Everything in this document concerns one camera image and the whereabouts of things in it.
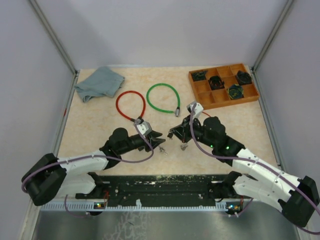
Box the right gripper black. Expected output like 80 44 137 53
170 114 216 149

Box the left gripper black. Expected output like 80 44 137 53
118 130 166 155

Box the black-headed key bunch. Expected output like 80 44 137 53
167 132 174 140

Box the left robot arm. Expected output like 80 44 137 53
21 127 165 206

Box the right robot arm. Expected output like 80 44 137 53
168 116 320 228

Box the silver key pair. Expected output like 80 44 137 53
180 143 188 151

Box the small silver key bunch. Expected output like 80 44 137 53
159 147 167 155

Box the green black rolled sock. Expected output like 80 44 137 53
191 70 208 82

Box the wooden compartment tray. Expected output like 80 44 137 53
188 63 260 110

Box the black orange rolled sock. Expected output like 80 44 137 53
208 75 225 90

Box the rolled dark sock in tray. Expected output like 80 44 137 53
226 84 244 100

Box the blue grey folded cloth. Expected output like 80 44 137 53
74 66 125 103

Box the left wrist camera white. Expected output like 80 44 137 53
134 119 152 137

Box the green cable lock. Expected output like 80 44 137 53
146 82 181 117

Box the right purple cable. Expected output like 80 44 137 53
189 104 320 236

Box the red translucent cable lock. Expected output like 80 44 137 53
115 90 146 122

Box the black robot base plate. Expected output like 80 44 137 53
75 172 241 207

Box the grey cable duct rail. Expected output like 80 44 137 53
41 201 241 212

